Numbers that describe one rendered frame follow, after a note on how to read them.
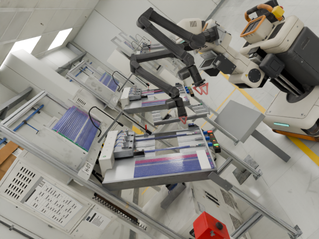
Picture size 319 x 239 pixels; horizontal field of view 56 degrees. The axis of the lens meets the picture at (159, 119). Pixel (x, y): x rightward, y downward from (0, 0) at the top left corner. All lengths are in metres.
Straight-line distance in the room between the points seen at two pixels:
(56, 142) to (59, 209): 0.43
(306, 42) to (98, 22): 8.03
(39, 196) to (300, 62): 1.95
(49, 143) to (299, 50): 1.78
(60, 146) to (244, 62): 1.39
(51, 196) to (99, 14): 8.21
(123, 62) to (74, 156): 4.90
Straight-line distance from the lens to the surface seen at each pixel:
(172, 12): 9.70
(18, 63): 5.46
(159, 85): 2.21
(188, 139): 2.31
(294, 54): 2.31
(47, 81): 5.35
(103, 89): 3.29
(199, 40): 1.99
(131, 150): 2.13
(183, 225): 2.08
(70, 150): 1.96
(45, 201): 2.05
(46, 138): 1.96
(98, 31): 9.85
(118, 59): 6.71
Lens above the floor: 1.59
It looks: 13 degrees down
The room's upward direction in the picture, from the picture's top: 54 degrees counter-clockwise
